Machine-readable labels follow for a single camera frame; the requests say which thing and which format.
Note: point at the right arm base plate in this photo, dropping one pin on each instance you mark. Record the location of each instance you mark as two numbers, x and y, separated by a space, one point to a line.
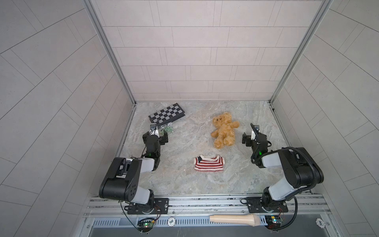
260 205

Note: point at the left green circuit board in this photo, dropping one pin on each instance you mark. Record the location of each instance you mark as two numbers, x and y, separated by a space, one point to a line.
145 225

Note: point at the aluminium front rail frame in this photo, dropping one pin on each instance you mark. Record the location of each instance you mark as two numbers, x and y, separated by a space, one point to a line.
194 210

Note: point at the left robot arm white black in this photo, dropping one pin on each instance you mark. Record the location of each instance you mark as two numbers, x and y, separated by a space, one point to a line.
121 181

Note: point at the beige cylindrical handle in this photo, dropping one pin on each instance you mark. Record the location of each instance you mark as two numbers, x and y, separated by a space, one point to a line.
249 219

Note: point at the folded black white chessboard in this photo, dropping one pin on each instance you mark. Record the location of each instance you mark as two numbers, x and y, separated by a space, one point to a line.
167 115

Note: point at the left aluminium corner post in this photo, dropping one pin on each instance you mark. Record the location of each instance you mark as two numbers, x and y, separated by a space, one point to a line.
108 49

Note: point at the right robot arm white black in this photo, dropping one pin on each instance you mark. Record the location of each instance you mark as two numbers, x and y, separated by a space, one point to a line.
301 173

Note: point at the aluminium corner post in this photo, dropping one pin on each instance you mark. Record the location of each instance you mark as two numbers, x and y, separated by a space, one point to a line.
320 14
108 49

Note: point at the brown teddy bear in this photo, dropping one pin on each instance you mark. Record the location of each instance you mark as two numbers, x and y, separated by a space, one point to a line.
225 130

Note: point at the right green circuit board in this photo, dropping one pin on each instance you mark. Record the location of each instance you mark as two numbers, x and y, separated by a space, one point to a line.
273 221

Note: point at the small green clear bag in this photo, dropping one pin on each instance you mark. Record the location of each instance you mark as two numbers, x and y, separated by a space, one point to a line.
167 128

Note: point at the red white striped sweater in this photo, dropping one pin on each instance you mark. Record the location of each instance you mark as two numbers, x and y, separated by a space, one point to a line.
209 164

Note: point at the right aluminium corner post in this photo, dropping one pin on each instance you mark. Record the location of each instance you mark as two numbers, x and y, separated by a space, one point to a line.
320 14

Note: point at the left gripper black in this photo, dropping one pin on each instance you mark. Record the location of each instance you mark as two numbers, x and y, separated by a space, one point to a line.
155 137

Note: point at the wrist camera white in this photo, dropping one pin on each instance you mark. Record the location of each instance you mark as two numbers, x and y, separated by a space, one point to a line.
154 130
255 131

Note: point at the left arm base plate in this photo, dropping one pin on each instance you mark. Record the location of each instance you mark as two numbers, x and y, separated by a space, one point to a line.
158 206

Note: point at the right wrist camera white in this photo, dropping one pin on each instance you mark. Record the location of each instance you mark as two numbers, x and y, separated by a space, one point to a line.
255 131

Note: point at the green circuit board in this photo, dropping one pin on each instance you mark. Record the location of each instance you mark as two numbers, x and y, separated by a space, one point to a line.
273 221
145 225

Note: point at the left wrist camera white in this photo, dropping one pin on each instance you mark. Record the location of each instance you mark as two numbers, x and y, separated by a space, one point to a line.
154 130

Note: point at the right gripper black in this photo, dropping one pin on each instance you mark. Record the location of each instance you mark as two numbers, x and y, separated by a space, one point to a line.
255 139

